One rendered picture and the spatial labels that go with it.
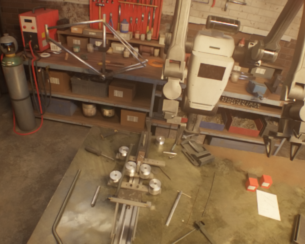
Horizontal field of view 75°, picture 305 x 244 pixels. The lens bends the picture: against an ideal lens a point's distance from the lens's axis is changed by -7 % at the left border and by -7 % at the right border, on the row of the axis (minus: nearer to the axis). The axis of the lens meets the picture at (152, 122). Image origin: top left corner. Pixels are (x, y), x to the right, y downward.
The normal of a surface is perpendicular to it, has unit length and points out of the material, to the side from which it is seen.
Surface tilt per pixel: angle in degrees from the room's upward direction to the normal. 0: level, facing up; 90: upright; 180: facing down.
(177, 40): 68
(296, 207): 0
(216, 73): 90
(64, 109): 90
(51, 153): 0
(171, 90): 60
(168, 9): 90
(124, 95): 89
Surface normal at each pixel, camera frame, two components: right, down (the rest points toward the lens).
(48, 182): 0.12, -0.80
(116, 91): -0.17, 0.56
